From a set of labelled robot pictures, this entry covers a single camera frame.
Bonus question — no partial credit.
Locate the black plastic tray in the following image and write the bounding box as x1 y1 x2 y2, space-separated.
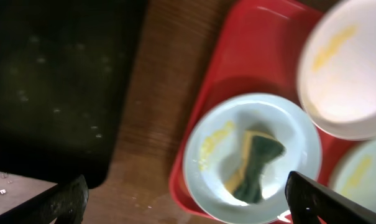
0 0 148 189

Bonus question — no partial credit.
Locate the light blue plate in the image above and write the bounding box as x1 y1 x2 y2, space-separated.
183 93 322 223
328 139 376 213

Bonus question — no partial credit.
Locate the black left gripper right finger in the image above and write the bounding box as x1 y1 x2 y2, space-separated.
285 171 376 224

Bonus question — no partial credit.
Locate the white plate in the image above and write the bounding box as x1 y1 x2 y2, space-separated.
297 0 376 140

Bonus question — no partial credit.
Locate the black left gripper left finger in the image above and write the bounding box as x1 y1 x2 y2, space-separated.
0 175 89 224

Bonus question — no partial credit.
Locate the yellow green sponge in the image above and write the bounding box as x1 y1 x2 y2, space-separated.
224 131 285 203

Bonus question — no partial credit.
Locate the red serving tray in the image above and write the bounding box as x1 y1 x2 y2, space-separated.
169 1 353 223

